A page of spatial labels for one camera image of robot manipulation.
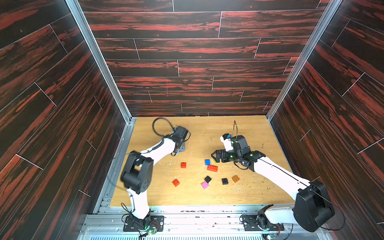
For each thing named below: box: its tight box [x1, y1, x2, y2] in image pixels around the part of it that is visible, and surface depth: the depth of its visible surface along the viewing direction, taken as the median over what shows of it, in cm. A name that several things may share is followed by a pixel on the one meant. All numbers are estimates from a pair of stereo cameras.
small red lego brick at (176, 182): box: [172, 179, 180, 187], surface depth 88 cm
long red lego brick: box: [207, 164, 218, 172], surface depth 93 cm
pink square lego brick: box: [201, 181, 209, 190], surface depth 88 cm
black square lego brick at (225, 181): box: [222, 178, 229, 185], surface depth 88 cm
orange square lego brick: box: [231, 175, 240, 183], surface depth 90 cm
